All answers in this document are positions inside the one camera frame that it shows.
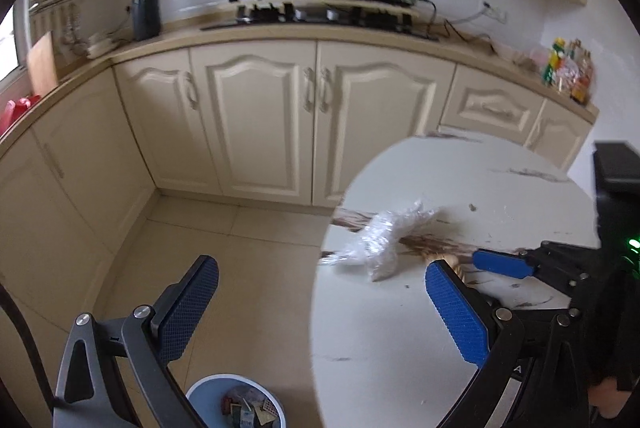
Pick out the tan paper scrap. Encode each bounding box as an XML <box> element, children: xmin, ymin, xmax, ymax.
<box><xmin>424</xmin><ymin>253</ymin><xmax>473</xmax><ymax>284</ymax></box>

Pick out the blue plastic bin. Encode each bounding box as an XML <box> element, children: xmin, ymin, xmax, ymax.
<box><xmin>185</xmin><ymin>374</ymin><xmax>287</xmax><ymax>428</ymax></box>

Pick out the wooden cutting board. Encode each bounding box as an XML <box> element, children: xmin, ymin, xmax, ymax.
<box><xmin>27</xmin><ymin>31</ymin><xmax>59</xmax><ymax>96</ymax></box>

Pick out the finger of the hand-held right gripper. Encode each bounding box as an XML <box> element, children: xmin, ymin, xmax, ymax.
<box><xmin>471</xmin><ymin>240</ymin><xmax>601</xmax><ymax>304</ymax></box>

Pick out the black curved frame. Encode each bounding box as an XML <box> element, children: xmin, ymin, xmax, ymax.
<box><xmin>0</xmin><ymin>280</ymin><xmax>56</xmax><ymax>414</ymax></box>

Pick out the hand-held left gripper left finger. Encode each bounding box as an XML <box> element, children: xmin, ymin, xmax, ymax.
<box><xmin>52</xmin><ymin>254</ymin><xmax>221</xmax><ymax>428</ymax></box>

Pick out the person's right hand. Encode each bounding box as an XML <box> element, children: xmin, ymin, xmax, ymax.
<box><xmin>589</xmin><ymin>378</ymin><xmax>628</xmax><ymax>420</ymax></box>

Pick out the red plastic basin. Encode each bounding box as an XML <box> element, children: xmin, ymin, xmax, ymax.
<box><xmin>0</xmin><ymin>94</ymin><xmax>42</xmax><ymax>136</ymax></box>

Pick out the black power cable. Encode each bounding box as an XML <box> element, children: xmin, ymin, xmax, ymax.
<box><xmin>417</xmin><ymin>0</ymin><xmax>501</xmax><ymax>54</ymax></box>

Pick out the stack of white bowls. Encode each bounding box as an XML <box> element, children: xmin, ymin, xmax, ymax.
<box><xmin>85</xmin><ymin>33</ymin><xmax>121</xmax><ymax>58</ymax></box>

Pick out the group of condiment bottles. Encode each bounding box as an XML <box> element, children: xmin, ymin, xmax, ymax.
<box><xmin>542</xmin><ymin>37</ymin><xmax>596</xmax><ymax>104</ymax></box>

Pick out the pile of discarded wrappers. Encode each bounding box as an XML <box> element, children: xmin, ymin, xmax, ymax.
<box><xmin>221</xmin><ymin>385</ymin><xmax>278</xmax><ymax>428</ymax></box>

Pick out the black gas hob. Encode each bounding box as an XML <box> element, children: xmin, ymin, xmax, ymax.
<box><xmin>200</xmin><ymin>5</ymin><xmax>441</xmax><ymax>41</ymax></box>

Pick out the clear plastic bag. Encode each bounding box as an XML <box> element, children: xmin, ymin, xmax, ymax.
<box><xmin>320</xmin><ymin>199</ymin><xmax>443</xmax><ymax>283</ymax></box>

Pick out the black electric kettle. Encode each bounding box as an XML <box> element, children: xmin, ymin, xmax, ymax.
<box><xmin>131</xmin><ymin>0</ymin><xmax>162</xmax><ymax>41</ymax></box>

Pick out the round white marble table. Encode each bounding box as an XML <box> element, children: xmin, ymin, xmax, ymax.
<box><xmin>310</xmin><ymin>130</ymin><xmax>608</xmax><ymax>428</ymax></box>

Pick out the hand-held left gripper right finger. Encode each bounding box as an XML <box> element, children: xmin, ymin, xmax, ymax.
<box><xmin>424</xmin><ymin>259</ymin><xmax>591</xmax><ymax>428</ymax></box>

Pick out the sliding glass window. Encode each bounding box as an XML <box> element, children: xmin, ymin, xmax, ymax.
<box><xmin>0</xmin><ymin>3</ymin><xmax>26</xmax><ymax>81</ymax></box>

